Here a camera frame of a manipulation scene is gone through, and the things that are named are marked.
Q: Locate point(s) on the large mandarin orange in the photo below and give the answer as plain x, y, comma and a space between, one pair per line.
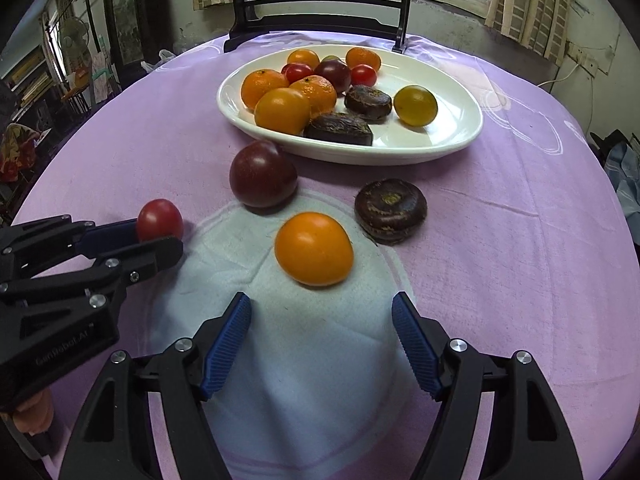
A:
317, 92

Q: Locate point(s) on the cluttered bookshelf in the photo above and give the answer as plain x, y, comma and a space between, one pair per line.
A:
30, 80

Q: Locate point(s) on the large dark purple tomato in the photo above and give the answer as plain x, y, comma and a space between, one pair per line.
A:
262, 175

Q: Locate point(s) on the dark wooden cabinet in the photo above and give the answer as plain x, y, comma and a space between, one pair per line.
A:
130, 10

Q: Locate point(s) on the black chair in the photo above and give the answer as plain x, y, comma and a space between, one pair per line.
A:
310, 22

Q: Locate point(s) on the large orange tomato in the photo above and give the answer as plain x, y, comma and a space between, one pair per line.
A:
282, 110

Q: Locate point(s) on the yellow tomato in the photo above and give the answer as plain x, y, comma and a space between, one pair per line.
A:
415, 105

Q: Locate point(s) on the standing electric fan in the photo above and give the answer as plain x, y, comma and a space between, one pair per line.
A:
75, 30

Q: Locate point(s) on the small green fruit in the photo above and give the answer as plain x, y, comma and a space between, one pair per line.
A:
331, 59

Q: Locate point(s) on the small mandarin orange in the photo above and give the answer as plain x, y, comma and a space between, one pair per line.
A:
363, 56

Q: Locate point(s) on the small orange tomato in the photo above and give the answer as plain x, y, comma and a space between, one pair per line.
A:
303, 57

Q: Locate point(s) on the white wall socket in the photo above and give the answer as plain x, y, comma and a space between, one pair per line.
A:
582, 57

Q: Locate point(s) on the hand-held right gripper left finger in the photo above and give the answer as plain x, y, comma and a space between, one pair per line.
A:
227, 345

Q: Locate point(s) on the dark brown round fruit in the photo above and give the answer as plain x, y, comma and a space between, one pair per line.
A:
391, 210
367, 102

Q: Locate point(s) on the small red tomato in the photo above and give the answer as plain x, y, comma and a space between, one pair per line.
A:
297, 71

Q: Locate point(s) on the clear plastic bag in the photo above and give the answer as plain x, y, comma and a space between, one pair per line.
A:
162, 56

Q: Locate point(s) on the large dark wrinkled fruit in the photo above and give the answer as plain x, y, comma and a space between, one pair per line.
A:
339, 130

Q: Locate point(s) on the colourful patterned cloth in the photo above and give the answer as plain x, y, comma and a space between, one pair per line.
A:
17, 150

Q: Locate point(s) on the purple tablecloth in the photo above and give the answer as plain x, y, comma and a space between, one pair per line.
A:
500, 260

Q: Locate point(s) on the person's left hand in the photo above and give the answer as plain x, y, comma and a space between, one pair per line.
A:
32, 412

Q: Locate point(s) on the blue cloth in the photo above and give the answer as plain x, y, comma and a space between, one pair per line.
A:
630, 180

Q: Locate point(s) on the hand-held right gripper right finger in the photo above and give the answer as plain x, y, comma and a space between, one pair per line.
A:
415, 345

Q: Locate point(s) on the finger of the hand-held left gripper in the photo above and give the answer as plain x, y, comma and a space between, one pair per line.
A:
110, 235
150, 255

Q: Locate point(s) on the white oval plate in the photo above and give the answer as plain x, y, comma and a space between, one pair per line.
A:
440, 135

